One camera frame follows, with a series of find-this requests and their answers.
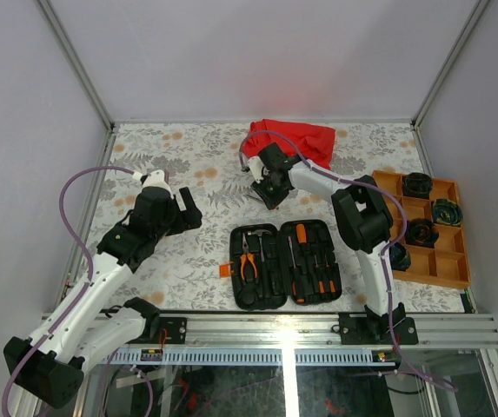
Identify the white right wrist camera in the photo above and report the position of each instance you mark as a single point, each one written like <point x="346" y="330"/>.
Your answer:
<point x="256" y="168"/>

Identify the black orange large screwdriver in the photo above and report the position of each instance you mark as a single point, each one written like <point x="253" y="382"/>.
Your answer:
<point x="298" y="288"/>

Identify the small orange black screwdriver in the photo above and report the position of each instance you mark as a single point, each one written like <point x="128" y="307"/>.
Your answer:
<point x="318" y="273"/>

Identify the orange handled pliers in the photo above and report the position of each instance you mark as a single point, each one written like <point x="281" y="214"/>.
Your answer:
<point x="247" y="263"/>

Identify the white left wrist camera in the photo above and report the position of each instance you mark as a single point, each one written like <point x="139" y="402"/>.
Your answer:
<point x="155" y="179"/>

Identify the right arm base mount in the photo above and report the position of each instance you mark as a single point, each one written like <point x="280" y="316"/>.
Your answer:
<point x="370" y="329"/>

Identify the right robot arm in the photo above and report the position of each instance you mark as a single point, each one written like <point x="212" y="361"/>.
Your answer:
<point x="361" y="213"/>

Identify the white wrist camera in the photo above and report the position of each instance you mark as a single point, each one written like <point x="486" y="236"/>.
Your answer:
<point x="256" y="168"/>
<point x="155" y="179"/>

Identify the black plastic tool case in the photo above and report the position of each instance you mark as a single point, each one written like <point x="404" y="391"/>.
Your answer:
<point x="274" y="285"/>

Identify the orange handled small saw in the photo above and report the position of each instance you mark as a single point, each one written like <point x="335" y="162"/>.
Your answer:
<point x="259" y="200"/>

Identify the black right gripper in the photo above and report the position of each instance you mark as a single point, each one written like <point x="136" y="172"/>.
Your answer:
<point x="269" y="201"/>

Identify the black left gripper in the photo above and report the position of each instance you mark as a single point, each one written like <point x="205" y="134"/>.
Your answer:
<point x="191" y="217"/>

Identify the orange case latch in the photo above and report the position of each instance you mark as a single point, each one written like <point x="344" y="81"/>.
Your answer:
<point x="225" y="270"/>

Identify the chrome claw hammer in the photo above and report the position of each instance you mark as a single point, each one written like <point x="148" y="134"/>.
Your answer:
<point x="261" y="233"/>

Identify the orange wooden divided tray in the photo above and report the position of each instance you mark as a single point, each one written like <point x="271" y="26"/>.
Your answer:
<point x="428" y="213"/>

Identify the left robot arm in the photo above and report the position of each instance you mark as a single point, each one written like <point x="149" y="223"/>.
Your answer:
<point x="52" y="361"/>

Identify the orange handled precision screwdriver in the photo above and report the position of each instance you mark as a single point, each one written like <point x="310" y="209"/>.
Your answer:
<point x="328" y="271"/>

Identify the red cloth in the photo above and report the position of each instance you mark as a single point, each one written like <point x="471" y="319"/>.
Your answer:
<point x="315" y="142"/>

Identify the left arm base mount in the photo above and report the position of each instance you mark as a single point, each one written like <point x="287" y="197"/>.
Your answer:
<point x="169" y="331"/>

